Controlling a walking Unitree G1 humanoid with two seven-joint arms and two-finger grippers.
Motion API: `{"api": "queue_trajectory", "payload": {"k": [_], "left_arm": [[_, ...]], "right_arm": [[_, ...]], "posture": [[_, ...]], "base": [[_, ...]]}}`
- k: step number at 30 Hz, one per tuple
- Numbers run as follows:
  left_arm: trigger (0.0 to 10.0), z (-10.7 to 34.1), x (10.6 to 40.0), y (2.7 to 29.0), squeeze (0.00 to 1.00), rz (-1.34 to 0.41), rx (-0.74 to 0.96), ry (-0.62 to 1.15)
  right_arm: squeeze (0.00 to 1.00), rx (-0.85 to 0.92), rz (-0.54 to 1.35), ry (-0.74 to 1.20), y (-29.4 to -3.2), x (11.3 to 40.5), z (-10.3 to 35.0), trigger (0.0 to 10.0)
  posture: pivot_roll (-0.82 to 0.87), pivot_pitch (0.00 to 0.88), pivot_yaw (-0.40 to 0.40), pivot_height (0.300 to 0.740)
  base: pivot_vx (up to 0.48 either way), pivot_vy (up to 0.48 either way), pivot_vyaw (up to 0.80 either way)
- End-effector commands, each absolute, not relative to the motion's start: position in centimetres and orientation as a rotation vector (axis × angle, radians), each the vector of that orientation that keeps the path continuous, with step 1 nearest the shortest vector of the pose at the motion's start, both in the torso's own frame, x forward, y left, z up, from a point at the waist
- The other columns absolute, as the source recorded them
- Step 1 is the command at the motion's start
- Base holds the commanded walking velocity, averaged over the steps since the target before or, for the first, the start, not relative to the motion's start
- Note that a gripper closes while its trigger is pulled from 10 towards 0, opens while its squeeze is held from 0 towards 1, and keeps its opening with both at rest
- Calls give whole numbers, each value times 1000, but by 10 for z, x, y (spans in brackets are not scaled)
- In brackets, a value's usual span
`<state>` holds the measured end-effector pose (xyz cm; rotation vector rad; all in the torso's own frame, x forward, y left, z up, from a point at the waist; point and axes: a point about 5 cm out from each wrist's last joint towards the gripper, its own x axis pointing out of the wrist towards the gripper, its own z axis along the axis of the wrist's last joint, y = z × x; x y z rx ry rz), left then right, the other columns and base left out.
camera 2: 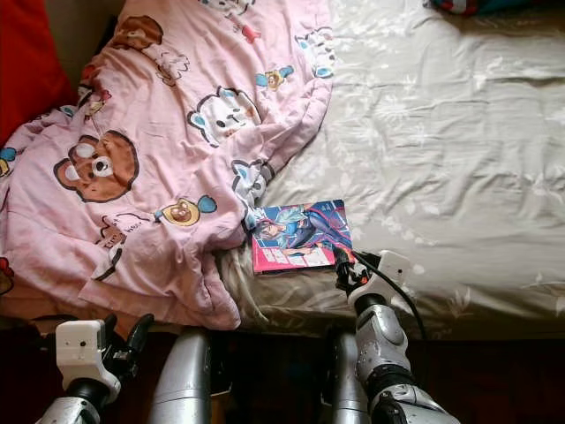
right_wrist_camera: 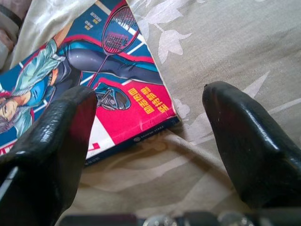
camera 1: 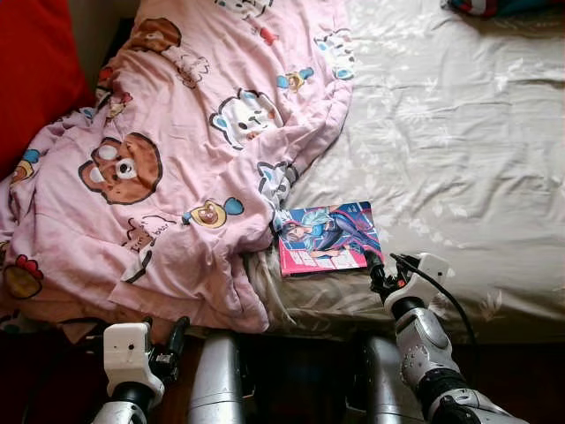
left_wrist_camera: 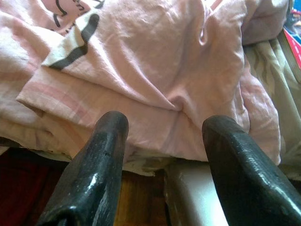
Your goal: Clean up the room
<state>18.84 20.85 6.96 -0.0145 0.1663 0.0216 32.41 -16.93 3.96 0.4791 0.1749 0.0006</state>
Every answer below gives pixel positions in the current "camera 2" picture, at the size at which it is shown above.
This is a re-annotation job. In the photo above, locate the silver left robot leg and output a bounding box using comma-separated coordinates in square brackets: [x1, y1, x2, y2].
[148, 327, 219, 424]

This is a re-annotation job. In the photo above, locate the anime cover magazine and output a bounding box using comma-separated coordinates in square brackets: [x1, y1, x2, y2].
[251, 199, 354, 276]

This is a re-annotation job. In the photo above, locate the pink cartoon print blanket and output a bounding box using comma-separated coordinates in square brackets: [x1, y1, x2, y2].
[0, 0, 335, 332]

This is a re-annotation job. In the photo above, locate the silver robot leg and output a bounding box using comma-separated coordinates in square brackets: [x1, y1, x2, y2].
[320, 329, 373, 424]
[148, 327, 219, 424]

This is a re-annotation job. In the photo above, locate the silver right robot leg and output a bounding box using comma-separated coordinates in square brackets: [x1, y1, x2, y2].
[320, 329, 373, 424]

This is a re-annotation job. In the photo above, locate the bed with beige floral sheet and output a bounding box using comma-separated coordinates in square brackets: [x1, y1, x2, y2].
[216, 0, 565, 341]

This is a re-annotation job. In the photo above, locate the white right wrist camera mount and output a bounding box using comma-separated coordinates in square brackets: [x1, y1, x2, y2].
[351, 250, 413, 308]

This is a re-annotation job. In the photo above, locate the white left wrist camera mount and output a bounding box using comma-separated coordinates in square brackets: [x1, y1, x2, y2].
[55, 318, 122, 405]

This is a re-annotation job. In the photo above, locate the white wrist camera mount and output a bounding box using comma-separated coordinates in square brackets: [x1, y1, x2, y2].
[351, 250, 413, 308]
[55, 318, 122, 405]

